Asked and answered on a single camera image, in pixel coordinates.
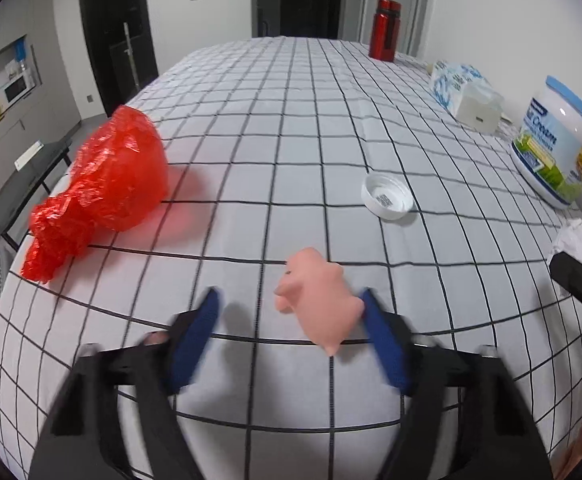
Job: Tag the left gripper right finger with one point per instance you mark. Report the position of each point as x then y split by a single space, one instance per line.
462 403

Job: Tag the white paper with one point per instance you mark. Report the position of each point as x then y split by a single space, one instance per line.
569 240

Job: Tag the pink pig toy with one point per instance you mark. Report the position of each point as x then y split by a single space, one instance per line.
316 291

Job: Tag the red plastic bag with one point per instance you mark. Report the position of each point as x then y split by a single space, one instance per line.
119 175

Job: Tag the person's left hand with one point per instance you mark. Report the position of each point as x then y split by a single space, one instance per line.
157 337

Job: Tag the cream tub blue lid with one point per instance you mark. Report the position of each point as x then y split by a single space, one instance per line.
547 151

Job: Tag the white translucent container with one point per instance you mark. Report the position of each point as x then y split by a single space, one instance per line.
479 107

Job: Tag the white bottle cap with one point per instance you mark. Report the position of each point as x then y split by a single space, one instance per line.
386 196

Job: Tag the blue white tissue pack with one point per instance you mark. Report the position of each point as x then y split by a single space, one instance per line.
455 83

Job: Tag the glass black coffee table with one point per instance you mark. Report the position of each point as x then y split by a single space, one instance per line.
23 184

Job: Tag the white book on table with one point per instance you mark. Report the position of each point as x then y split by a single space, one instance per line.
28 155

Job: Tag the red thermos bottle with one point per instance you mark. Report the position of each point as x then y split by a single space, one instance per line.
385 30

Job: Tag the checkered white tablecloth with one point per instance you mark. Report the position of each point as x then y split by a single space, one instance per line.
268 143

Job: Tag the white microwave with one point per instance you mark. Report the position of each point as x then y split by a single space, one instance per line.
17 87

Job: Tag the grey wall cabinet counter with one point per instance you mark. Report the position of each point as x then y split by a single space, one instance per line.
47 113

